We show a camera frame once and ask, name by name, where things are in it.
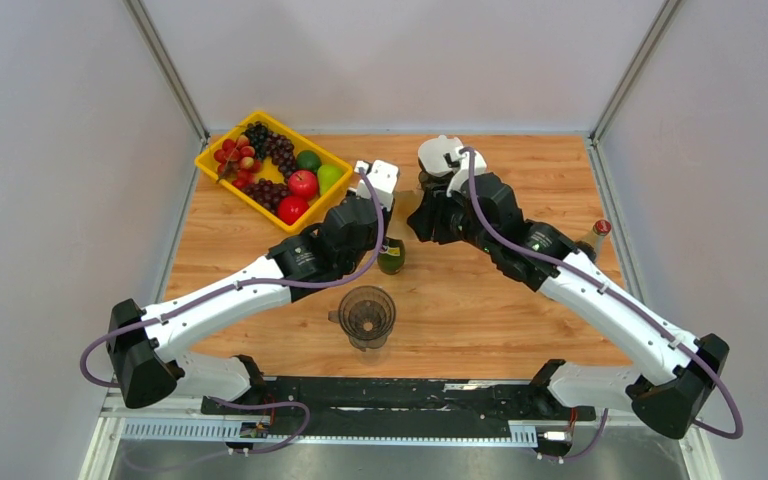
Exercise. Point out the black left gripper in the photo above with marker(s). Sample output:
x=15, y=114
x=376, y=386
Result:
x=386, y=217

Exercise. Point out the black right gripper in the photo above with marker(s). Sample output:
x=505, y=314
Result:
x=428, y=219

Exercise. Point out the white paper coffee filter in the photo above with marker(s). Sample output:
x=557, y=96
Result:
x=440, y=156

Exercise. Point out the grey clear plastic dripper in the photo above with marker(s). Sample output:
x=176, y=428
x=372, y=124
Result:
x=367, y=315

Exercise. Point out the dark olive coffee dripper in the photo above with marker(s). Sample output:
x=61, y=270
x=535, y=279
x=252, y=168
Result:
x=434, y=185

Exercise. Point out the brown paper coffee filter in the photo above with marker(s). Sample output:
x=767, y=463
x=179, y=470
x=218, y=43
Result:
x=406, y=203

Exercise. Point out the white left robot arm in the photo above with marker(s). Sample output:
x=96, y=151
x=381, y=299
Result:
x=149, y=347

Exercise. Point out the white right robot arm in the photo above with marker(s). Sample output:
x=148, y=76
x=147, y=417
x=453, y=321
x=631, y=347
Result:
x=669, y=379

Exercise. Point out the green Perrier glass bottle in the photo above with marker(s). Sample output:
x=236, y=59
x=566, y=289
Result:
x=391, y=257

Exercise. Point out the green pear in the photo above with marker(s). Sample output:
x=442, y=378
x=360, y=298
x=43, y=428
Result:
x=328, y=175

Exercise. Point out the red apple near corner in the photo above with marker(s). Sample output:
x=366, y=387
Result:
x=291, y=209

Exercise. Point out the red apple with stem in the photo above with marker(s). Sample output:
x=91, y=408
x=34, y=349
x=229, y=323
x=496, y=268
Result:
x=304, y=184

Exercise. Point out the green lime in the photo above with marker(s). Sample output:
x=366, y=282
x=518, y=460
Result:
x=308, y=160

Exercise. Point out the dark purple grape bunch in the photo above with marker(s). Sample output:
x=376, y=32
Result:
x=267, y=193

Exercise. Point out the clear glass beaker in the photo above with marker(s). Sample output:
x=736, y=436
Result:
x=371, y=356

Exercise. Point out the red lychee fruit cluster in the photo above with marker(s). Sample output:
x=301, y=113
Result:
x=237, y=162

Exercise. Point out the cola glass bottle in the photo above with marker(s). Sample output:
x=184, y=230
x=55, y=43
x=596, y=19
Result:
x=591, y=242

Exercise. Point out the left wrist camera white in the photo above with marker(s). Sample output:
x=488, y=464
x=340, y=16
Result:
x=381, y=180

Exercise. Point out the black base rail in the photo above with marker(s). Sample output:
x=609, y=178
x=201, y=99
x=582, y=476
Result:
x=405, y=407

